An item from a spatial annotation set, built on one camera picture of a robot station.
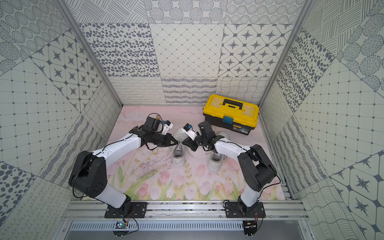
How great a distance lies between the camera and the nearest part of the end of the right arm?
2.25 feet

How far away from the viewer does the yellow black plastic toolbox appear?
0.94 m

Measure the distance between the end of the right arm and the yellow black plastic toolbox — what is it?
0.76 ft
